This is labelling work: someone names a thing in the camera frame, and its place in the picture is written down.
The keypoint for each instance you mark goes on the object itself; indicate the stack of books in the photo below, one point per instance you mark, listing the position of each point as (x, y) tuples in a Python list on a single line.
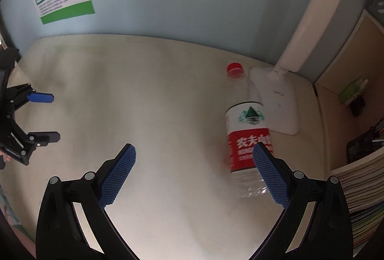
[(366, 194)]

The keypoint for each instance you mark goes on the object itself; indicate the grey perforated basket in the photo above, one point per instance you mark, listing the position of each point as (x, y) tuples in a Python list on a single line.
[(378, 4)]

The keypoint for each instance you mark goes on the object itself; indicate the wooden shelf unit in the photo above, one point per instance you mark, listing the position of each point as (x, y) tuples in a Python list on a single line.
[(339, 67)]

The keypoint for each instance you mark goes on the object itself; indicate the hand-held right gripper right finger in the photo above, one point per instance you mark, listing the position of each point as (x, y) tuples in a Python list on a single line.
[(271, 176)]

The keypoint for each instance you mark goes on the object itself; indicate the green tissue pack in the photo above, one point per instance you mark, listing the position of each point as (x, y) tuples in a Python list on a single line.
[(352, 90)]

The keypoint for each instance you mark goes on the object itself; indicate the white desk lamp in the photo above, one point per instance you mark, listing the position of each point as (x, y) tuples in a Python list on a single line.
[(309, 22)]

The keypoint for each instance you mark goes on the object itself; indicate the red label plastic bottle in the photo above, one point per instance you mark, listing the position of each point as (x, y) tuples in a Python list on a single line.
[(246, 127)]

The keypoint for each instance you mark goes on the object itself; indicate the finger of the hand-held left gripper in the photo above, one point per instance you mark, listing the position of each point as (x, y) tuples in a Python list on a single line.
[(40, 97), (45, 137)]

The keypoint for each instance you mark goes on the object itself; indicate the dark pencil case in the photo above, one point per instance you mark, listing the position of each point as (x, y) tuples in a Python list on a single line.
[(363, 144)]

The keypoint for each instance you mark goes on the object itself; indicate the small black object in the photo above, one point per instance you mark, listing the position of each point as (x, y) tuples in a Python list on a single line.
[(357, 106)]

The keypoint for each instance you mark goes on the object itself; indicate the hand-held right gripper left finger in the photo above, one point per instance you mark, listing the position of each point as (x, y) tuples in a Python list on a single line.
[(118, 176)]

